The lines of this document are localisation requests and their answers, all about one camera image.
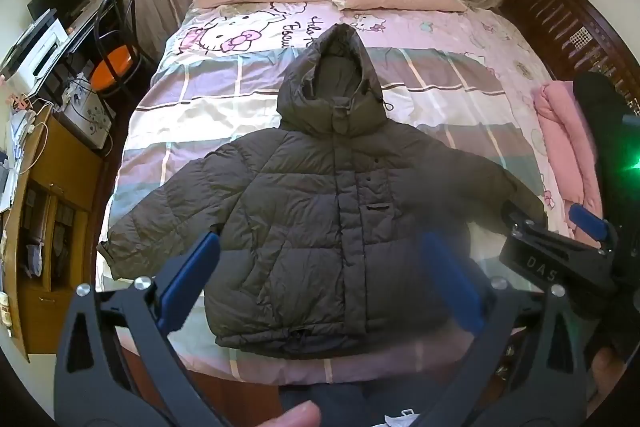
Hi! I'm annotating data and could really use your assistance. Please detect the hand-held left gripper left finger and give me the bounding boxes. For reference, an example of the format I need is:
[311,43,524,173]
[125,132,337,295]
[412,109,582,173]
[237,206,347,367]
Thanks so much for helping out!
[52,232,223,427]

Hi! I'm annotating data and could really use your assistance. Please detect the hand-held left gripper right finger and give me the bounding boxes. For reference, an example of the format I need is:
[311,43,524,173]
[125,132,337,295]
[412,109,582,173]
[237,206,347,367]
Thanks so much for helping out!
[421,233,598,427]

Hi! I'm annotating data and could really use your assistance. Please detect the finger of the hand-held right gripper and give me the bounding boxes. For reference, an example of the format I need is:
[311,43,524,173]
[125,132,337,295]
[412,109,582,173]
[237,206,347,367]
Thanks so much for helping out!
[501,199,601,258]
[569,203,623,255]

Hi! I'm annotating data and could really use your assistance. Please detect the dark grey hooded puffer jacket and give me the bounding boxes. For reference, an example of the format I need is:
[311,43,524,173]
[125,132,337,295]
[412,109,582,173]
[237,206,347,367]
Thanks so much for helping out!
[97,24,549,360]

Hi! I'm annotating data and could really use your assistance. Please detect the person's right hand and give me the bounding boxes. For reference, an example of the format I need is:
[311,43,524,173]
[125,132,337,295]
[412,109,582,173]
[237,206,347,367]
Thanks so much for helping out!
[589,346,635,414]

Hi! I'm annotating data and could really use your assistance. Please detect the person's left hand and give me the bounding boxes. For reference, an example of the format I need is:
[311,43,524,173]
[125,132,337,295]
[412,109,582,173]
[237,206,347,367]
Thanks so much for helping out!
[244,400,322,427]

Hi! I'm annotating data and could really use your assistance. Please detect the folded pink blanket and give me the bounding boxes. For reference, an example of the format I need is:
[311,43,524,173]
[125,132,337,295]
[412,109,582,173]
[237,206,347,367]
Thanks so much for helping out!
[531,82,604,239]

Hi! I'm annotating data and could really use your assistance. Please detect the brown wooden cabinet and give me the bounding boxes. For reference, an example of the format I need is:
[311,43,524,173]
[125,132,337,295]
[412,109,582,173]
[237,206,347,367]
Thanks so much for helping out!
[0,104,107,364]

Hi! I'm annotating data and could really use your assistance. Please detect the person's dark trousers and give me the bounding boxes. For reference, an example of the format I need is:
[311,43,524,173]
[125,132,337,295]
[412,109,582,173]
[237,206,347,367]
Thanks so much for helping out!
[277,382,387,427]

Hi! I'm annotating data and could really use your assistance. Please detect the white floral box appliance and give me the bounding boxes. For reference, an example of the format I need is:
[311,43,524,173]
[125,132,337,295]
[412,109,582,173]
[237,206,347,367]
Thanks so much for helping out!
[59,77,115,154]

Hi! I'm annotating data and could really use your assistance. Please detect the dark carved wooden board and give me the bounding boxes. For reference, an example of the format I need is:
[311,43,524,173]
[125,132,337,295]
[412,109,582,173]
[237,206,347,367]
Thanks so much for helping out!
[499,0,640,108]

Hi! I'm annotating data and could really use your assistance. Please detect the black chair with orange seat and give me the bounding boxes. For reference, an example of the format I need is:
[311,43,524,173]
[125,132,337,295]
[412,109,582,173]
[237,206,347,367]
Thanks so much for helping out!
[90,0,157,102]

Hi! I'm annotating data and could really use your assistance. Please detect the black desk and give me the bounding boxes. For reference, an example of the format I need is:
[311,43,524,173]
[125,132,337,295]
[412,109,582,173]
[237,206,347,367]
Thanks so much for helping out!
[30,0,128,108]

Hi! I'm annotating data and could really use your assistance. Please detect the white printer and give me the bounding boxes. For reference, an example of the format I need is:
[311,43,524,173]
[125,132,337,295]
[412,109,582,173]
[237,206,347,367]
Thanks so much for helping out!
[0,9,69,92]

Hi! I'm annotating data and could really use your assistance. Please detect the wooden bed frame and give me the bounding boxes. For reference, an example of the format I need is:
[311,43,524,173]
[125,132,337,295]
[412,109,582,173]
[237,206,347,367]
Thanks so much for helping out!
[119,339,283,427]

